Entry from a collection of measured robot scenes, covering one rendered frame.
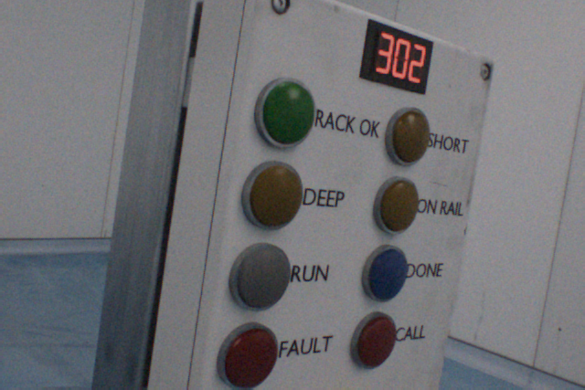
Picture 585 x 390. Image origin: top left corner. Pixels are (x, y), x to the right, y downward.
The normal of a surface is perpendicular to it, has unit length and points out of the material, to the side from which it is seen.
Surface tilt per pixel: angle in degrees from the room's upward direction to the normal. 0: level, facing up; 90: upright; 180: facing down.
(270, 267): 87
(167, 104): 90
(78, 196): 90
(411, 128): 88
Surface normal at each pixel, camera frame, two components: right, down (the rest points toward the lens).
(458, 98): 0.61, 0.14
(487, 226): -0.68, -0.07
